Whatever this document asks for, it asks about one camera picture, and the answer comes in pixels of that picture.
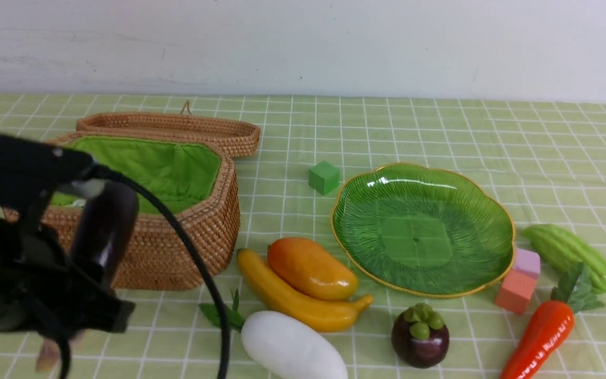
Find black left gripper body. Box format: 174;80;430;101
0;174;136;348

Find purple toy eggplant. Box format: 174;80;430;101
35;180;140;373

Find white toy radish green leaves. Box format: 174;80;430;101
227;309;349;378

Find orange toy mango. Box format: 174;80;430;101
267;236;359;301

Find yellow toy banana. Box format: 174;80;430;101
235;248;373;333

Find dark purple toy mangosteen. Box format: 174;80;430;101
390;303;450;369

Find orange toy carrot green leaves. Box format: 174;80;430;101
500;262;605;378

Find green toy bitter gourd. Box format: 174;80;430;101
521;224;606;294

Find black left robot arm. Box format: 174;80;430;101
0;182;139;378

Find woven wicker basket green lining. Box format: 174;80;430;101
3;131;241;292

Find woven wicker basket lid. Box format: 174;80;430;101
75;101;261;158

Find green foam cube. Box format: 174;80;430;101
308;161;340;196

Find green leaf-shaped glass plate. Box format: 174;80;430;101
330;162;516;299

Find salmon red foam cube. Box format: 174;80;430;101
494;270;537;315

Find pink foam cube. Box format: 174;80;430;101
512;248;541;280

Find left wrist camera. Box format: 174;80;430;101
0;134;105;200

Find black camera cable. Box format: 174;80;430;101
93;164;230;379

